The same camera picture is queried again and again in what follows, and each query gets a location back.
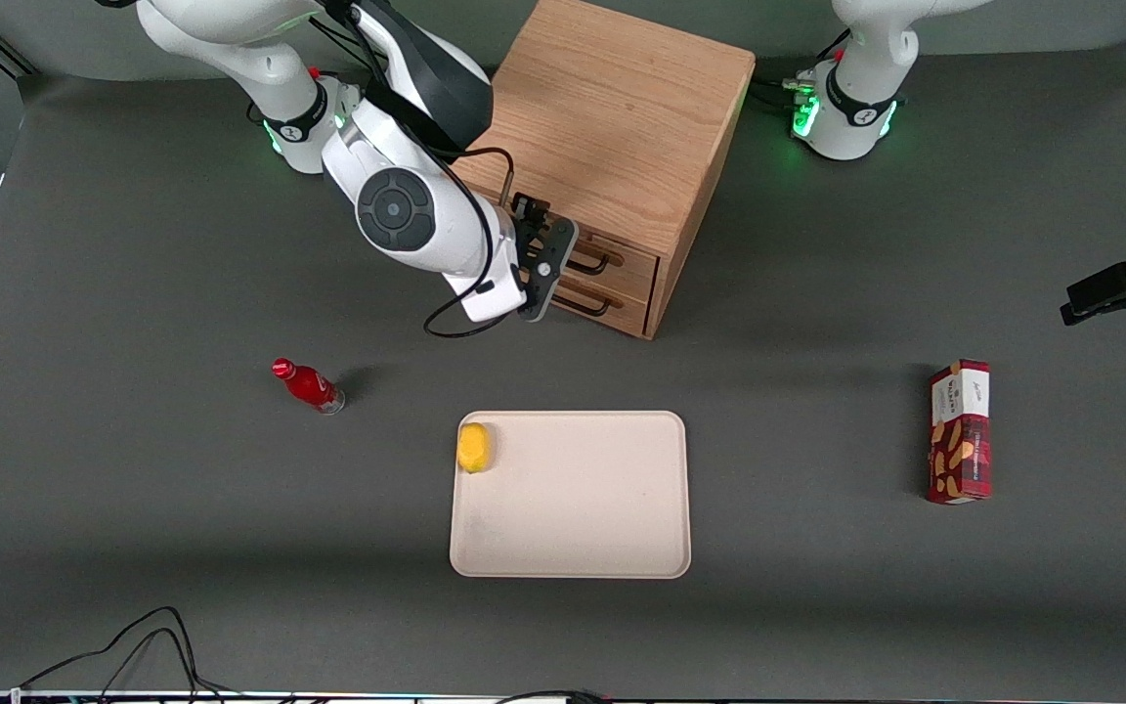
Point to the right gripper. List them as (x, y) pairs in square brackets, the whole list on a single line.
[(525, 210)]

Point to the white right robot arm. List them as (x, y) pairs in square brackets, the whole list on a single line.
[(407, 210)]

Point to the wooden drawer cabinet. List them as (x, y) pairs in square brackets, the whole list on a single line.
[(622, 108)]

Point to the yellow lemon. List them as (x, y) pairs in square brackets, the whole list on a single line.
[(474, 448)]

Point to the red plaid cookie box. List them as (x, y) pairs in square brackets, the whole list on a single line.
[(959, 440)]

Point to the beige plastic tray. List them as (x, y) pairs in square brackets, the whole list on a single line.
[(583, 499)]

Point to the red bottle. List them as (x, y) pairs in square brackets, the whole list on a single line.
[(311, 387)]

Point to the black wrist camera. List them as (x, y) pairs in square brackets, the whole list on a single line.
[(529, 220)]

